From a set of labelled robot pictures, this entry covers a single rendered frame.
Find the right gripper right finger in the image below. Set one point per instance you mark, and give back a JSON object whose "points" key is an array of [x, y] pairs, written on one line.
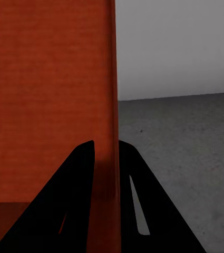
{"points": [[169, 233]]}

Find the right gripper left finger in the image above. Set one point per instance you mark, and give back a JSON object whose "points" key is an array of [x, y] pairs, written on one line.
{"points": [[57, 220]]}

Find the storage box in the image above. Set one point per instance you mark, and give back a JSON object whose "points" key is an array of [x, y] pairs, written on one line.
{"points": [[58, 89]]}

